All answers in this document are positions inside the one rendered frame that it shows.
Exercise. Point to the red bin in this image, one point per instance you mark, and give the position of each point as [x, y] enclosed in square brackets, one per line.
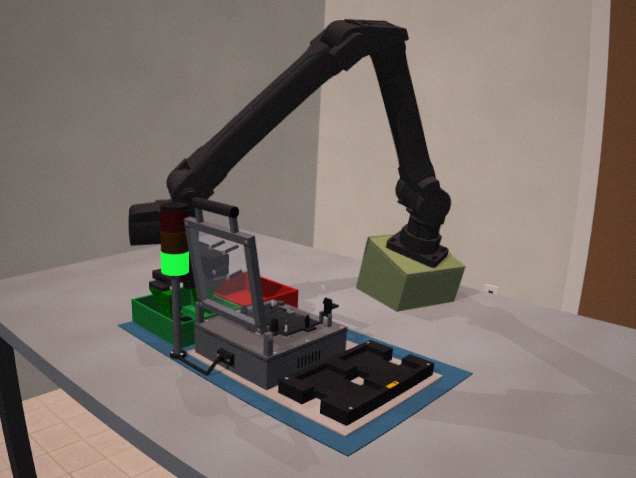
[273, 290]

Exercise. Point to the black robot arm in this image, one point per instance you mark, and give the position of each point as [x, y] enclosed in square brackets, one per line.
[208, 166]

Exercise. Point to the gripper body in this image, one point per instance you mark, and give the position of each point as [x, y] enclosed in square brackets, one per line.
[164, 285]

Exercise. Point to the green bin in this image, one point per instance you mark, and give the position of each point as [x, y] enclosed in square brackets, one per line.
[146, 313]

